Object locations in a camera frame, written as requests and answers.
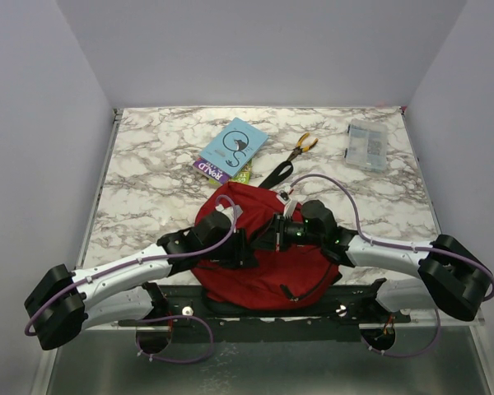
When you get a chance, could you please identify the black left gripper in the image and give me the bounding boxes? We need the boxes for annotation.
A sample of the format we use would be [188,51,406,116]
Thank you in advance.
[200,228,259,269]

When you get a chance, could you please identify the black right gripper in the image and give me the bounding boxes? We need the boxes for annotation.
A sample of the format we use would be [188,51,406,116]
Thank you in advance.
[251,211,324,252]

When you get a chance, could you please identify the red student backpack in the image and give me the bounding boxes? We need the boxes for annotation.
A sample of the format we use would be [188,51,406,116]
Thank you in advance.
[191,182,342,311]

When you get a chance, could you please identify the light blue book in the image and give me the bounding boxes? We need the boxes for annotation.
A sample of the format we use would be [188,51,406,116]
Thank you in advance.
[200,118,268,177]

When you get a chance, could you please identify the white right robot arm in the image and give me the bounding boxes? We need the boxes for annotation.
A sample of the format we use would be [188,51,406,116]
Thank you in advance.
[250,200,492,323]

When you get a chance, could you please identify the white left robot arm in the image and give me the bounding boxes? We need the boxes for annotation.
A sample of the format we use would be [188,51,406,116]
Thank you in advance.
[24,207,245,351]

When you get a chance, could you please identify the green book under stack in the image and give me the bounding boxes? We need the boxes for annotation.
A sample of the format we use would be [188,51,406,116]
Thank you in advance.
[230,160,252,184]

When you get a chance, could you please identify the clear plastic organizer box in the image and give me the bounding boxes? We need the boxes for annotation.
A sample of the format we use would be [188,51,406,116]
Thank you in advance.
[344,119,388,172]

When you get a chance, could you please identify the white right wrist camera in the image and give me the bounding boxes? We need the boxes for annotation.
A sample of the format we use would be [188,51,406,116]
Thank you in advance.
[277,187,297,218]

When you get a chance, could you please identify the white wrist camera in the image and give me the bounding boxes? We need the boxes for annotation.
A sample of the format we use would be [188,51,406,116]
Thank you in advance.
[215,204,243,221]
[277,187,297,218]

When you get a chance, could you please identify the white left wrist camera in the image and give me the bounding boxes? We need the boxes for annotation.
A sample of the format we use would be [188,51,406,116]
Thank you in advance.
[215,204,243,221]

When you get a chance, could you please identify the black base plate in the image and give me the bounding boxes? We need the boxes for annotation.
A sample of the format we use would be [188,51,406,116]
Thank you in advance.
[119,283,412,342]

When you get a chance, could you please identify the yellow handled pliers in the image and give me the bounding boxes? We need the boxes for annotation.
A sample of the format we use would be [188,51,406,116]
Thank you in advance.
[285,132,319,164]

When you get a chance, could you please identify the aluminium mounting rail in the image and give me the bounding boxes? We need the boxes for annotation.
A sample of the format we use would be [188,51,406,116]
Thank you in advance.
[82,310,484,330]

